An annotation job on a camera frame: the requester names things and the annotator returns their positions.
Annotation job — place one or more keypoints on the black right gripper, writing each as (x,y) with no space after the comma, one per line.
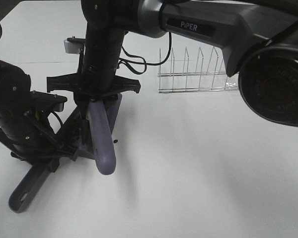
(91,86)

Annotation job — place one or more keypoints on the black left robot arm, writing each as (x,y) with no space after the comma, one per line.
(24,126)

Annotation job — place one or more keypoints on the purple brush black bristles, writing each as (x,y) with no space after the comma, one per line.
(97,123)

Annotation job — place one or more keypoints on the purple plastic dustpan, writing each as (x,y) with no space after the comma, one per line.
(24,193)

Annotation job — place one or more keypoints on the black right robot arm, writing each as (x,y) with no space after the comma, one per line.
(258,40)

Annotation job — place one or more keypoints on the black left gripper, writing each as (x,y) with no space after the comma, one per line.
(43,147)

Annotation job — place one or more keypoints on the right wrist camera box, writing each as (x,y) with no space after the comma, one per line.
(74,45)

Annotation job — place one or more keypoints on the chrome wire rack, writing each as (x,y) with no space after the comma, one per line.
(202,72)

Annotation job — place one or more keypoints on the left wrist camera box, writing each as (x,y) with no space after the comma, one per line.
(48,102)

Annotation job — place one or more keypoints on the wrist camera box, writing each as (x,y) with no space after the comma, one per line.
(48,102)
(74,45)

